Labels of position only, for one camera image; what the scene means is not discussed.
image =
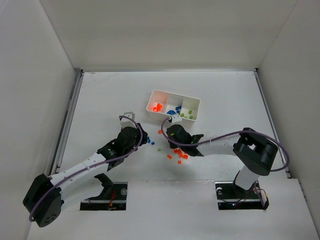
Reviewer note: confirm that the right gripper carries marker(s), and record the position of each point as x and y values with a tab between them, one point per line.
171	135

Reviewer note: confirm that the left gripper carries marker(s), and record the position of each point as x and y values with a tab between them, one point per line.
141	135

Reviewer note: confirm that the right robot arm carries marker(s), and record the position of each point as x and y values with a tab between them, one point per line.
255	151

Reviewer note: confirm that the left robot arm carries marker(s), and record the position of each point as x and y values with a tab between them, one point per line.
48	196

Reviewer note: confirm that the orange two-by-two lego brick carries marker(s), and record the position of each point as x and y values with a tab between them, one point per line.
177	151

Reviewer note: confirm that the white three-compartment tray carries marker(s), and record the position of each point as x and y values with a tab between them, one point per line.
163	104

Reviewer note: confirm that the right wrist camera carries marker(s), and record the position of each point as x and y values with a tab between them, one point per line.
175	118

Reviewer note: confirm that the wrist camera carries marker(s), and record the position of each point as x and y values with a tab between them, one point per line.
175	118
127	120

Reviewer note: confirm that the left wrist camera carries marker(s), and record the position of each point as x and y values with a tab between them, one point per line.
127	120

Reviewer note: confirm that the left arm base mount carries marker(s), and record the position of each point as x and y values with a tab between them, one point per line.
113	196

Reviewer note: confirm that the left aluminium table rail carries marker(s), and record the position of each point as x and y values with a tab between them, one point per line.
67	122

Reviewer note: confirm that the aluminium table rail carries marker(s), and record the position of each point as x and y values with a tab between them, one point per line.
67	122
274	132

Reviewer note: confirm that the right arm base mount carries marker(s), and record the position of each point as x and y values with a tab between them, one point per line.
232	197

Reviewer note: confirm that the right aluminium table rail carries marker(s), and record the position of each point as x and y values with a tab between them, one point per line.
274	132

